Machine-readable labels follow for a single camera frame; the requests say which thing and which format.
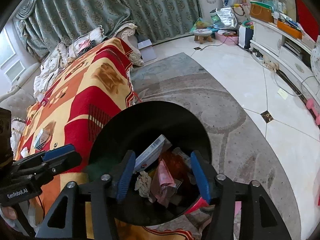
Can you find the white dotted baby bundle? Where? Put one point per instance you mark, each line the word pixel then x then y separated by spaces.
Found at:
pixel 315 60

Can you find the brown paper gift bag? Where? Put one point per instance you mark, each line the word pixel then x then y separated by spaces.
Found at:
pixel 261 12

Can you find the dark green pouch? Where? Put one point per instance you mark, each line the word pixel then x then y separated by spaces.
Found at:
pixel 102 166

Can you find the green patterned curtain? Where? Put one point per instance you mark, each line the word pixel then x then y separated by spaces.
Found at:
pixel 42 24

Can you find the grey patterned rug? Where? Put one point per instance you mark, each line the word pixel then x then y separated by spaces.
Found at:
pixel 239 149

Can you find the small wooden stool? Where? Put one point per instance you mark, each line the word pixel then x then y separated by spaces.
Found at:
pixel 202 35

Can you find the long white toothpaste box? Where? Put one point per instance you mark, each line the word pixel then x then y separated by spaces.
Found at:
pixel 148 156

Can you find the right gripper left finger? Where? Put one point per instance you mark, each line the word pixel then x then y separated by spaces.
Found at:
pixel 66 218

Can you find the beige paper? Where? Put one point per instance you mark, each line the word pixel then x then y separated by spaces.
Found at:
pixel 143 186

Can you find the pink dumbbell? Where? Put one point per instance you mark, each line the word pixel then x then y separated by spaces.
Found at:
pixel 311 107

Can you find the red plastic bag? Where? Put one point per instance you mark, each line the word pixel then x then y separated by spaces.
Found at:
pixel 176 166

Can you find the grey tufted headboard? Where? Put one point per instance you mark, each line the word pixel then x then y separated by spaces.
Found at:
pixel 20 97

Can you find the white tv cabinet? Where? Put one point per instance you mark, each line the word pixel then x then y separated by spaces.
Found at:
pixel 288 54

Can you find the embroidered cream pillow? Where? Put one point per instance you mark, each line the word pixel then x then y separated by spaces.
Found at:
pixel 56 61

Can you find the black round trash bin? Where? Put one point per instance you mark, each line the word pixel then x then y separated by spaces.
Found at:
pixel 136 128

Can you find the patterned red orange blanket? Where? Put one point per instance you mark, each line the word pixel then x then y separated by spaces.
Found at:
pixel 81 101

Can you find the white tissue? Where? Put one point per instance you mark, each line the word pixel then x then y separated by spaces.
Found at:
pixel 24 152

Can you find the silver foil bag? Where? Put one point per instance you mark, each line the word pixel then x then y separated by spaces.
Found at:
pixel 224 18

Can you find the white pink pill bottle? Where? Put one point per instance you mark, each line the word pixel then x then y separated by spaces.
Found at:
pixel 44 101

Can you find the white medicine box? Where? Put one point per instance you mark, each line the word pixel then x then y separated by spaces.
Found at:
pixel 41 139

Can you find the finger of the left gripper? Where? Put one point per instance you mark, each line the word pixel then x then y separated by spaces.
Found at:
pixel 57 152

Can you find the pink paper wrapper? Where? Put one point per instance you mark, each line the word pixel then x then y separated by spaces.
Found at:
pixel 163 186

